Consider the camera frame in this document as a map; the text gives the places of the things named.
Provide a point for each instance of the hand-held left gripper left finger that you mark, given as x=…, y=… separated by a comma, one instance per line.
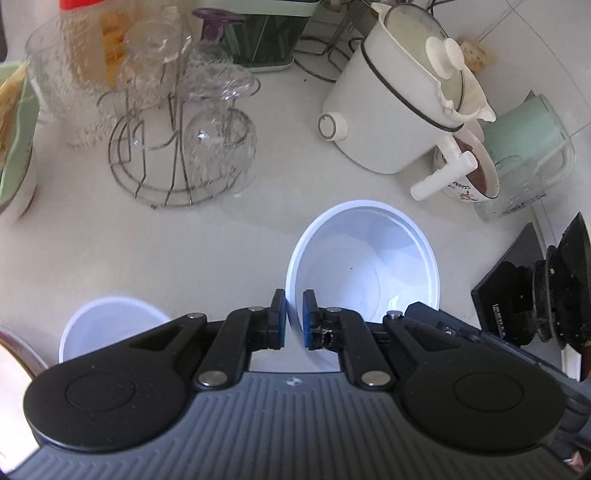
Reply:
x=277, y=323

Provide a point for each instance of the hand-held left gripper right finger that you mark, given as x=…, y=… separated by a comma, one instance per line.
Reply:
x=308, y=323

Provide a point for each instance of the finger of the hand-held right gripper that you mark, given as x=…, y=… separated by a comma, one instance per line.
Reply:
x=434, y=316

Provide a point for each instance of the white plastic bowl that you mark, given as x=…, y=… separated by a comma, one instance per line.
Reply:
x=364, y=263
x=106, y=327

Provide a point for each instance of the clear glass mug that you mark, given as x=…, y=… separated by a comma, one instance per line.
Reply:
x=512, y=198

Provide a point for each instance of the patterned ceramic mug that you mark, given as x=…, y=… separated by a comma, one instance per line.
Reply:
x=466, y=190

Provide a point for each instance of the mint green kettle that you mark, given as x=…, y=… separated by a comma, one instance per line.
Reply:
x=521, y=129

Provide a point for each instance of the large clear goblet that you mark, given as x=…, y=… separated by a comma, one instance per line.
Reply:
x=217, y=152

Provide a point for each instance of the white electric pot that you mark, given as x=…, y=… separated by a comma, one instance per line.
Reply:
x=383, y=124

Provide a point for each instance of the beige sponge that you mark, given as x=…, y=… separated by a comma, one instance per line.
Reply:
x=475, y=54

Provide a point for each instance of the glass pot lid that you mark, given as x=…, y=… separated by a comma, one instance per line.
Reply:
x=443, y=55

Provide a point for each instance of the textured drinking glass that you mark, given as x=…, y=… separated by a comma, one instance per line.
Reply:
x=217, y=83

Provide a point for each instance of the white round plate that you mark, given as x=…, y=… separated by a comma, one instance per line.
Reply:
x=14, y=369

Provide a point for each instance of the white ceramic bowl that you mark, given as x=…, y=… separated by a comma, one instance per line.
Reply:
x=21, y=198

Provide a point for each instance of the green chopstick holder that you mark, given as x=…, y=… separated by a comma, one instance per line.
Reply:
x=272, y=37

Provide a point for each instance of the clear drinking glass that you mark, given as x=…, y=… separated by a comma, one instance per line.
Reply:
x=152, y=41

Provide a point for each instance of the purple stemmed glass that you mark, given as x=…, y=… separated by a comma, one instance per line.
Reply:
x=217, y=21

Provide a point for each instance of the green square bowl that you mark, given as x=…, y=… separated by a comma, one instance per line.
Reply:
x=23, y=124

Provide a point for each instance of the textured glass pitcher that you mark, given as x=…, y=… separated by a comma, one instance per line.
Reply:
x=55, y=87

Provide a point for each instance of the dried noodles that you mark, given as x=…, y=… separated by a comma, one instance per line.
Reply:
x=7, y=106

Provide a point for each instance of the red lidded jar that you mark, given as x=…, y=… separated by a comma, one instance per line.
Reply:
x=78, y=3

